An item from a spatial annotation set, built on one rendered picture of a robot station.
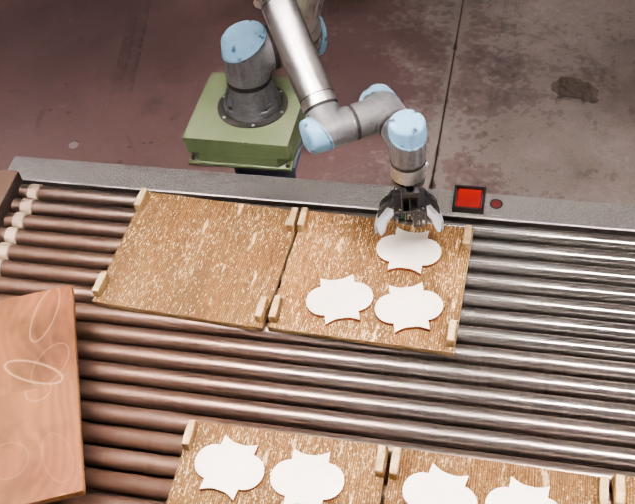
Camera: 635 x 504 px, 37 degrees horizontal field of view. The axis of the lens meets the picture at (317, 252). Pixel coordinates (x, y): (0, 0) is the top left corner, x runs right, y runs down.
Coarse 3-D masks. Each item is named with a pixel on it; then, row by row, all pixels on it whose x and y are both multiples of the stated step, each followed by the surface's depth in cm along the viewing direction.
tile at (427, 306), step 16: (400, 288) 211; (416, 288) 210; (384, 304) 208; (400, 304) 208; (416, 304) 208; (432, 304) 207; (384, 320) 206; (400, 320) 205; (416, 320) 205; (432, 320) 205
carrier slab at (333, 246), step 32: (320, 224) 226; (352, 224) 225; (320, 256) 220; (352, 256) 219; (448, 256) 217; (288, 288) 215; (384, 288) 212; (448, 288) 211; (288, 320) 209; (320, 320) 208; (352, 320) 208; (448, 320) 205; (448, 352) 200
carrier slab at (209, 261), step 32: (160, 224) 231; (192, 224) 230; (224, 224) 229; (256, 224) 228; (128, 256) 225; (160, 256) 224; (192, 256) 223; (224, 256) 223; (256, 256) 222; (128, 288) 219; (160, 288) 218; (192, 288) 217; (224, 288) 216; (256, 288) 216; (192, 320) 213; (224, 320) 211
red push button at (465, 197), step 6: (462, 192) 230; (468, 192) 230; (474, 192) 229; (480, 192) 229; (456, 198) 229; (462, 198) 228; (468, 198) 228; (474, 198) 228; (480, 198) 228; (456, 204) 227; (462, 204) 227; (468, 204) 227; (474, 204) 227; (480, 204) 227
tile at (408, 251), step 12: (384, 240) 220; (396, 240) 220; (408, 240) 219; (420, 240) 219; (432, 240) 219; (384, 252) 218; (396, 252) 217; (408, 252) 217; (420, 252) 217; (432, 252) 216; (396, 264) 215; (408, 264) 215; (420, 264) 214; (432, 264) 215
